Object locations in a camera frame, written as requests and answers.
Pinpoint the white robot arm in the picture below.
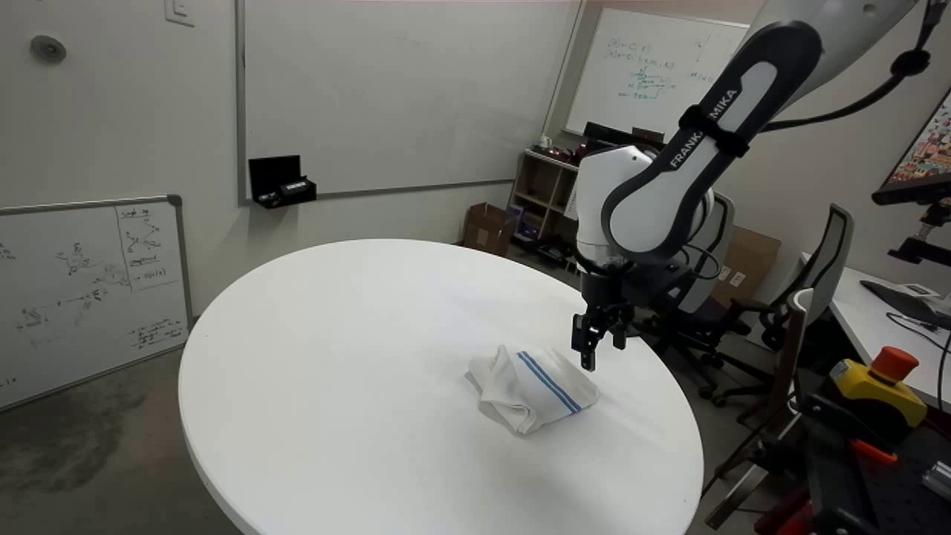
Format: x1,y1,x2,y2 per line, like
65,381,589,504
572,0,949,371

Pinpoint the large wall whiteboard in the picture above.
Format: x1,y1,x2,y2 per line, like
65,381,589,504
234,0,584,197

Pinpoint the cardboard box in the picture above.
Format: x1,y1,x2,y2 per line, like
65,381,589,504
462,203,514,253

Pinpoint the far whiteboard with writing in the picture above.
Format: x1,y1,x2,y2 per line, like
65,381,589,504
567,8,745,137

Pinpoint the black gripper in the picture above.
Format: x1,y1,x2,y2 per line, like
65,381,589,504
572,270,633,371

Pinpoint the wooden shelf unit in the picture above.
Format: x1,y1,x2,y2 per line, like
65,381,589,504
508,149,576,244

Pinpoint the black office chair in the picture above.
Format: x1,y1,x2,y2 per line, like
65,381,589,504
699,204,855,408

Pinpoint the yellow emergency stop box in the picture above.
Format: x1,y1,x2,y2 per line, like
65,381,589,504
830,344,927,429

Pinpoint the computer monitor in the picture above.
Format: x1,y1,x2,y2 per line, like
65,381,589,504
872,90,951,204

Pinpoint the round white table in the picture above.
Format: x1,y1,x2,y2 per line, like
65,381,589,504
178,237,704,535

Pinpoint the leaning whiteboard with drawings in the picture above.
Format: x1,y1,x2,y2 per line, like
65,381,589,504
0,194,193,408

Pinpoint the white cloth with blue stripe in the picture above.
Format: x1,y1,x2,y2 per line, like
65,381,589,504
468,344,600,438

